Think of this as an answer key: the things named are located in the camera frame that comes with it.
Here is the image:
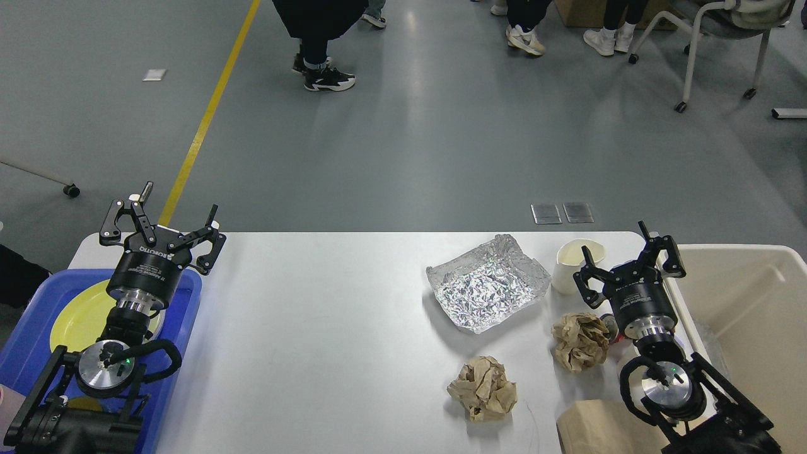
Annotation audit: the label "chair leg with caster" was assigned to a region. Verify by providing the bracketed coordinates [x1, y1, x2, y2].
[1, 156, 81, 198]

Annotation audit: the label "beige plastic bin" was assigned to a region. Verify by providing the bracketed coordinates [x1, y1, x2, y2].
[666, 244, 806, 453]

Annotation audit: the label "white paper on floor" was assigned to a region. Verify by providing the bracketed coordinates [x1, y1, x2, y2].
[142, 68, 167, 81]

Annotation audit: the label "person in black clothes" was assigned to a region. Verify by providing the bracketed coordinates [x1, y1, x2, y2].
[273, 1, 368, 91]

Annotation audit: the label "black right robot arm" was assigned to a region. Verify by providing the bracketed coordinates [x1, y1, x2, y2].
[573, 221, 782, 453]

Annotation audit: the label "floor socket plate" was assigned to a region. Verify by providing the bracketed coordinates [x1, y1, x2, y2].
[531, 204, 563, 225]
[563, 202, 595, 223]

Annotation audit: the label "blue plastic tray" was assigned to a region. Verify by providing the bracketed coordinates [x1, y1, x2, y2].
[1, 269, 202, 453]

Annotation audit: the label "brown paper bag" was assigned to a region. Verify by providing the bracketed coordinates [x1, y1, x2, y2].
[556, 400, 668, 453]

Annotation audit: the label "white office chair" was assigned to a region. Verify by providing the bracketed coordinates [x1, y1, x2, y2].
[628, 1, 795, 113]

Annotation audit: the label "white paper cup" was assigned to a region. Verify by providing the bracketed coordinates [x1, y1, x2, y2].
[551, 238, 605, 295]

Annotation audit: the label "person in blue jeans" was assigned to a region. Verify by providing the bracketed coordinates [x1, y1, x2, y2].
[361, 0, 387, 30]

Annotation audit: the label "crumpled aluminium foil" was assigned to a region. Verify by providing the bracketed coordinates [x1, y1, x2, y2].
[426, 235, 551, 334]

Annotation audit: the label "seated person white sneakers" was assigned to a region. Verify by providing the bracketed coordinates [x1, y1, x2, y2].
[583, 1, 648, 57]

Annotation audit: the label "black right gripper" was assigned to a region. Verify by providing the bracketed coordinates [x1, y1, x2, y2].
[572, 221, 687, 342]

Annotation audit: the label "cardboard box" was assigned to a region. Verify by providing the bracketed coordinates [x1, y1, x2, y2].
[554, 1, 682, 30]

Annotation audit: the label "crumpled brown paper ball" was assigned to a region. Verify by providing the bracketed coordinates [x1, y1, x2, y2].
[446, 356, 518, 423]
[551, 313, 609, 374]

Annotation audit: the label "yellow plate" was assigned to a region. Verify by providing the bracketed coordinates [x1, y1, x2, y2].
[49, 279, 154, 352]

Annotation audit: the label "pink plate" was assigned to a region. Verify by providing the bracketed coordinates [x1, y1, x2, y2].
[146, 310, 166, 341]

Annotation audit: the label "white bar on floor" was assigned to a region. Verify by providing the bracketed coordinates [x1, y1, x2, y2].
[770, 107, 807, 120]

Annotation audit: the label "grey mug yellow inside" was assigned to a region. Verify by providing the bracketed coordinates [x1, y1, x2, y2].
[66, 396, 106, 412]

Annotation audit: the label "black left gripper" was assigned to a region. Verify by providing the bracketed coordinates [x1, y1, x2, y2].
[98, 181, 228, 311]

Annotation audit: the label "crushed red can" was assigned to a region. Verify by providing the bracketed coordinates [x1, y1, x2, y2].
[600, 313, 625, 344]

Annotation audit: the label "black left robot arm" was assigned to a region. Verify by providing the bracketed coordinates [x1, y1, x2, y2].
[3, 182, 226, 453]

